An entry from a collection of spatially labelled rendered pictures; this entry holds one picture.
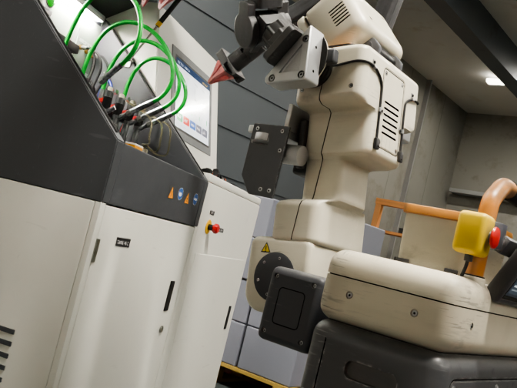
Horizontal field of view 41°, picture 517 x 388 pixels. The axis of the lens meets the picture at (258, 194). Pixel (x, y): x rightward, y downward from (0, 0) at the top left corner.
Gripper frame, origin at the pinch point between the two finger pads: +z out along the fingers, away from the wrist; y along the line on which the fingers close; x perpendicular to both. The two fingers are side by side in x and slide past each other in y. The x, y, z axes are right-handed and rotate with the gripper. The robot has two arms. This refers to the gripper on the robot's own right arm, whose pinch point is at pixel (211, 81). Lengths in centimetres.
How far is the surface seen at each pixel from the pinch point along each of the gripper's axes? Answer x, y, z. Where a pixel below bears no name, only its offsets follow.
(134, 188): 25.9, -29.7, 24.3
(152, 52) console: -19.1, 39.0, 21.3
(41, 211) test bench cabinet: 44, -30, 41
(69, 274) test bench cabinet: 42, -48, 41
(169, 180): 5.0, -22.2, 24.2
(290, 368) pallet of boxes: -152, -59, 84
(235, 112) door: -391, 227, 125
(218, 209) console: -44, -16, 35
